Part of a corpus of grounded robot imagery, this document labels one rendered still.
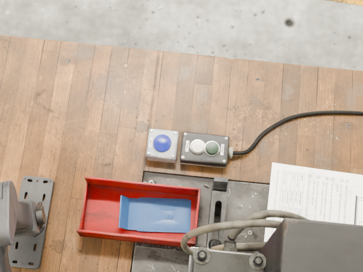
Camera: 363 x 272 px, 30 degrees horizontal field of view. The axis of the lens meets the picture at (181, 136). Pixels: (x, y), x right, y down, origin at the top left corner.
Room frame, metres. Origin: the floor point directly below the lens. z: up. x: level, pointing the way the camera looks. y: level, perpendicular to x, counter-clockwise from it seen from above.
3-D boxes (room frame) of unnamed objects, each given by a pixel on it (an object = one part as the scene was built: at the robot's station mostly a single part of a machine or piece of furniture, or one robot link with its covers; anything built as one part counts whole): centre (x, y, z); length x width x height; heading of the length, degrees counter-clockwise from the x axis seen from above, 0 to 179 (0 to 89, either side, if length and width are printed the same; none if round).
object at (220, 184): (0.33, -0.08, 0.95); 0.06 x 0.03 x 0.09; 175
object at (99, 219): (0.30, 0.09, 0.93); 0.25 x 0.12 x 0.06; 85
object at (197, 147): (0.45, -0.04, 0.93); 0.03 x 0.03 x 0.02
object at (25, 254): (0.28, 0.32, 0.94); 0.20 x 0.07 x 0.08; 175
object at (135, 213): (0.30, 0.05, 0.92); 0.15 x 0.07 x 0.03; 89
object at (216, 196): (0.27, -0.08, 0.95); 0.15 x 0.03 x 0.10; 175
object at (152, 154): (0.46, 0.04, 0.90); 0.07 x 0.07 x 0.06; 85
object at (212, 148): (0.45, -0.07, 0.93); 0.03 x 0.03 x 0.02
